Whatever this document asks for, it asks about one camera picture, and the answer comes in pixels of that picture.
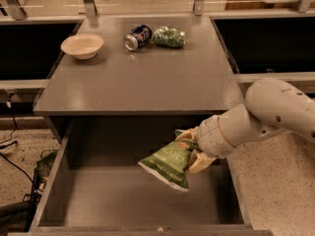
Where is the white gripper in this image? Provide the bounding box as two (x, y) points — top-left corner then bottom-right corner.
(175, 115), (234, 174)

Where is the green jalapeno chip bag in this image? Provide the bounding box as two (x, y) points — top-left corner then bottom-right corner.
(138, 140), (198, 192)

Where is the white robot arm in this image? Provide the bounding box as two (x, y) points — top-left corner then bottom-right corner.
(181, 79), (315, 173)

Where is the open grey top drawer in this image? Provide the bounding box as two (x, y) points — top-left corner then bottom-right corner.
(11, 116), (274, 236)

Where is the small green snack bag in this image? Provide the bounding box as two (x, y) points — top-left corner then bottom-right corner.
(154, 26), (185, 48)

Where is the green bag on floor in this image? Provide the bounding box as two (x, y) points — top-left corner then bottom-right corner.
(34, 149), (58, 182)

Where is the grey cabinet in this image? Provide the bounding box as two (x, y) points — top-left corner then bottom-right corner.
(32, 15), (245, 146)

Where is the blue soda can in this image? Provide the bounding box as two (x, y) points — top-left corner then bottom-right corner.
(124, 25), (153, 51)

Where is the white bowl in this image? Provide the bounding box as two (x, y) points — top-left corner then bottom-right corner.
(61, 33), (104, 60)

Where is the black cable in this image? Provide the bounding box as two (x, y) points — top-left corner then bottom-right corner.
(0, 91), (34, 185)

